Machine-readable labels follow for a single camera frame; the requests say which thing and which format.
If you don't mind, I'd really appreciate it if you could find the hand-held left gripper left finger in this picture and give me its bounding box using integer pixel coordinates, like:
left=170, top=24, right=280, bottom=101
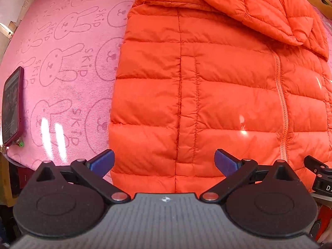
left=36, top=149, right=131, bottom=204

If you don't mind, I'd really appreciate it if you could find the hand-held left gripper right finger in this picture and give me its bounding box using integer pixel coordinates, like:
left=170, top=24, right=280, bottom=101
left=201, top=149, right=296, bottom=204

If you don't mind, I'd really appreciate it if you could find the orange puffer jacket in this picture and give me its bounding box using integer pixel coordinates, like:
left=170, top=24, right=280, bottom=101
left=108, top=0, right=332, bottom=195

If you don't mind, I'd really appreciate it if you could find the pink rabbit-print blanket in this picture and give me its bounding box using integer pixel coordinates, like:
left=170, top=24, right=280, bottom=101
left=0, top=0, right=332, bottom=172

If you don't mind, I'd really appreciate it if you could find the phone in maroon case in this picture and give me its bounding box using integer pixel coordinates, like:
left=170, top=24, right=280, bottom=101
left=1, top=66, right=26, bottom=148

